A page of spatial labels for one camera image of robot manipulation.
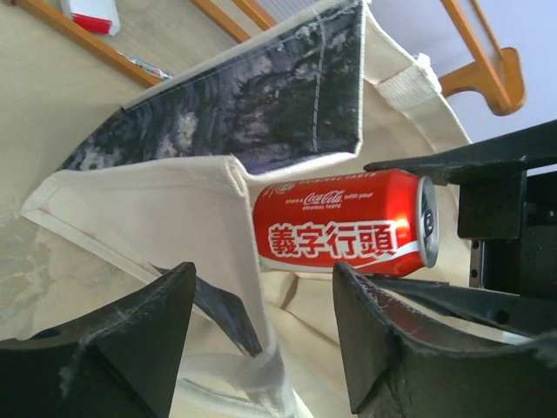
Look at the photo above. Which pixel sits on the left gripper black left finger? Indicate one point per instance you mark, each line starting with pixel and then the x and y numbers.
pixel 120 360

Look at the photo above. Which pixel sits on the white red-capped glue bottle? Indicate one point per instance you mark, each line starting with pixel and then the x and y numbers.
pixel 96 16

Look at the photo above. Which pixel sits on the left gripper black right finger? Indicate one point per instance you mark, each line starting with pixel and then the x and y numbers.
pixel 402 359

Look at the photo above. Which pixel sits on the orange wooden rack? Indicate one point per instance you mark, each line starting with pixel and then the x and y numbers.
pixel 307 43

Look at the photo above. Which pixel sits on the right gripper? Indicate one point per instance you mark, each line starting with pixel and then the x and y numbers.
pixel 509 219

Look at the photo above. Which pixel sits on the red cola can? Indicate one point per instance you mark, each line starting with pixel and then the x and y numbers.
pixel 384 222

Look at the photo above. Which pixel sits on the cream canvas tote bag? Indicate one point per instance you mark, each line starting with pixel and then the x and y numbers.
pixel 172 176

